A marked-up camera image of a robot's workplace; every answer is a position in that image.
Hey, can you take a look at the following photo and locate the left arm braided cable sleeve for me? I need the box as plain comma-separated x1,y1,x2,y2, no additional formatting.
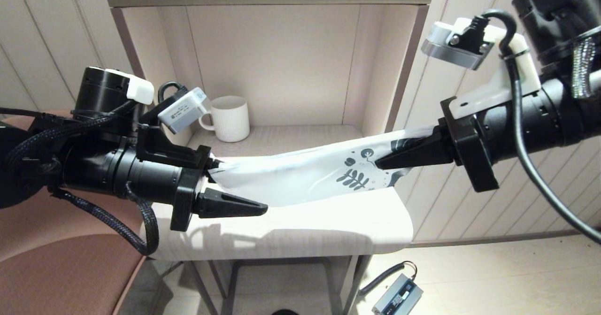
0,101,160,257

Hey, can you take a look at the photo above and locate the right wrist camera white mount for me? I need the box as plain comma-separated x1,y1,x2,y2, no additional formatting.
421,17,541,119

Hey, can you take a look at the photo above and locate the white ribbed ceramic mug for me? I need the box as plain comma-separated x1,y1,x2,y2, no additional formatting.
198,96,250,143

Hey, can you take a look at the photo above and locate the beige wooden desk with hutch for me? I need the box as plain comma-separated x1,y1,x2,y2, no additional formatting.
103,0,436,315

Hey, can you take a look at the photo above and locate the black left camera cable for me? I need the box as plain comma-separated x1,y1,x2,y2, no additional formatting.
157,81,188,105

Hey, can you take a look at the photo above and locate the pink-brown upholstered chair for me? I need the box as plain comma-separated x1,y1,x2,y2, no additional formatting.
0,111,148,315

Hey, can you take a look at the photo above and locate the black camera cable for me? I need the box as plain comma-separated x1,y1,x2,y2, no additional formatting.
157,81,188,105
481,9,601,245

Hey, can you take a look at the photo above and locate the brown skirting board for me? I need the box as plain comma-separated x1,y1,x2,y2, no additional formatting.
408,228,601,249

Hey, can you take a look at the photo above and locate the white floral zip pouch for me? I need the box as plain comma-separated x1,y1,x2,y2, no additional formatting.
208,126,437,207

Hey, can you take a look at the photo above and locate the grey power adapter box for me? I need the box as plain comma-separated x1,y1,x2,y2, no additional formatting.
371,275,423,315

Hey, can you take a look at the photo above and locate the right arm braided cable sleeve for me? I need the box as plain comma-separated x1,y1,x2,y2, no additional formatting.
570,38,597,100

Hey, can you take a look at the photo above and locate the black adapter cable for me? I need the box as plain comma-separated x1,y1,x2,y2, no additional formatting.
358,262,417,299

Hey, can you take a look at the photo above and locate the arm braided cable sleeve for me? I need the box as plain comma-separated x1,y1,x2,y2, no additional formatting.
0,101,160,257
570,38,597,100

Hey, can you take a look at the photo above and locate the black right camera cable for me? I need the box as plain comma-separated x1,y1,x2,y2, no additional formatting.
481,9,601,245

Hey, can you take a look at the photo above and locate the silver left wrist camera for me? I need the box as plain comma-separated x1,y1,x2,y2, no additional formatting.
157,87,209,135

